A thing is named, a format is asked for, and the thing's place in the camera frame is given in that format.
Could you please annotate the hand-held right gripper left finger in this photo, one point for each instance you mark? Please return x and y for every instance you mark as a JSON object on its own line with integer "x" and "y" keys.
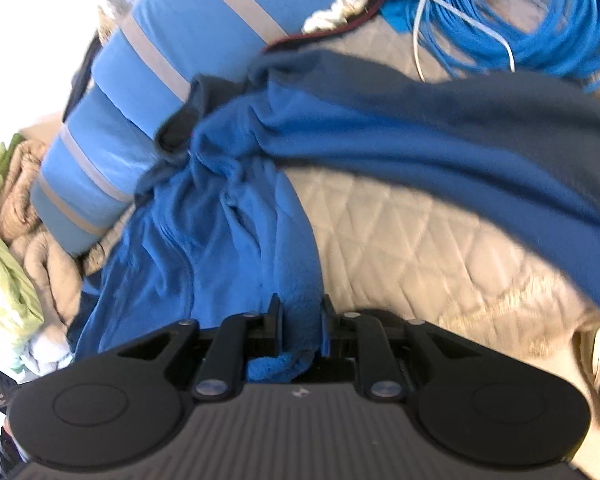
{"x": 275, "y": 327}

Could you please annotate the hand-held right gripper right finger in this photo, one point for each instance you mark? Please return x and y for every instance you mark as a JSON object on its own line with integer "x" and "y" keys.
{"x": 328, "y": 327}

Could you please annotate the blue fleece jacket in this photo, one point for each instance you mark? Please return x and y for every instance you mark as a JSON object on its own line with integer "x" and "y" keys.
{"x": 260, "y": 220}

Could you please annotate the light blue cloth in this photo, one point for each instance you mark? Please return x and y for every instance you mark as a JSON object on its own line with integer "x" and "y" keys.
{"x": 47, "y": 355}

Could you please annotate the green blanket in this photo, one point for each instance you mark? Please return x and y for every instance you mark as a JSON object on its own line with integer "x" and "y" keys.
{"x": 5, "y": 280}

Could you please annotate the beige comforter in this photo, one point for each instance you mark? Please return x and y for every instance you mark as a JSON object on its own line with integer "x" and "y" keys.
{"x": 35, "y": 240}

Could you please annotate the blue striped pillow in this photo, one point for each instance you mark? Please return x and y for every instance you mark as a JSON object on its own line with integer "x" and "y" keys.
{"x": 95, "y": 160}
{"x": 195, "y": 25}

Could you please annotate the dark cloth strip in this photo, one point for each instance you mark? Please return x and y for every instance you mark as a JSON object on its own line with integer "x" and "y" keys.
{"x": 82, "y": 75}

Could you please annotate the white crumpled cloth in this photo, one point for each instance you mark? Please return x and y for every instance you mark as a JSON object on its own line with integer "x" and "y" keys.
{"x": 335, "y": 10}

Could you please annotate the cream lace cover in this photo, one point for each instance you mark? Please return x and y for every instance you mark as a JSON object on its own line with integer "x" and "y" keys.
{"x": 111, "y": 12}

